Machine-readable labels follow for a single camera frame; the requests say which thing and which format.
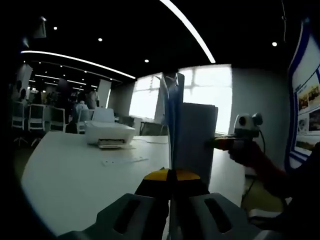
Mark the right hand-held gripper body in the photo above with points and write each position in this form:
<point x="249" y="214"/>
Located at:
<point x="247" y="125"/>

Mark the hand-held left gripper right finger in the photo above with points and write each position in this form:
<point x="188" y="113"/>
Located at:
<point x="207" y="220"/>

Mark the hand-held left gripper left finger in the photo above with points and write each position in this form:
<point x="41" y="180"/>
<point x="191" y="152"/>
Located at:
<point x="115" y="220"/>

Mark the white paper sheet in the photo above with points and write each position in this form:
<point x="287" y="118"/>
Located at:
<point x="195" y="140"/>

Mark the person's right hand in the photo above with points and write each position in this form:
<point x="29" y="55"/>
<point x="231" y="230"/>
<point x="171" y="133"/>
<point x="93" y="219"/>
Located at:
<point x="242" y="152"/>

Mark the white flat strip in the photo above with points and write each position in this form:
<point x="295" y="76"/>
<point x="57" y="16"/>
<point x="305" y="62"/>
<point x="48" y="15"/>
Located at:
<point x="125" y="161"/>

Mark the white printer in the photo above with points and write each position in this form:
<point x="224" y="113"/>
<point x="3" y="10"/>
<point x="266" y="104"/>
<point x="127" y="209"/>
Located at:
<point x="107" y="132"/>

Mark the operator in black shirt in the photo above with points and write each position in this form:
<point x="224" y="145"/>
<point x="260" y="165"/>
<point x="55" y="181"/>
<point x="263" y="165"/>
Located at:
<point x="305" y="200"/>

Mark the wide ceiling light strip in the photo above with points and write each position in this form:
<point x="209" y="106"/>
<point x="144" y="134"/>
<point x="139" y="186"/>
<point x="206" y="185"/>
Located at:
<point x="190" y="27"/>

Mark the group of seated people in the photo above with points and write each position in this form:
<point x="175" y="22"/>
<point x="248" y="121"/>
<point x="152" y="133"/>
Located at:
<point x="80" y="107"/>

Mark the row of white office chairs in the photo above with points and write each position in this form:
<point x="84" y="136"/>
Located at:
<point x="37" y="117"/>

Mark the thin ceiling light strip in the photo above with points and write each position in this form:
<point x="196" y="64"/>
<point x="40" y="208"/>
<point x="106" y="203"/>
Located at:
<point x="80" y="60"/>

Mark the ceiling air conditioner unit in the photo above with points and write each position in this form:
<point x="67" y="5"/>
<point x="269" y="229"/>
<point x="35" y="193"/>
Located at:
<point x="41" y="28"/>

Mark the wall poster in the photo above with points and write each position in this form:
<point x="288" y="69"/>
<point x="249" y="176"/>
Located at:
<point x="307" y="87"/>

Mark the pink wall screen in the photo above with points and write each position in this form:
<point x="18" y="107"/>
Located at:
<point x="63" y="86"/>

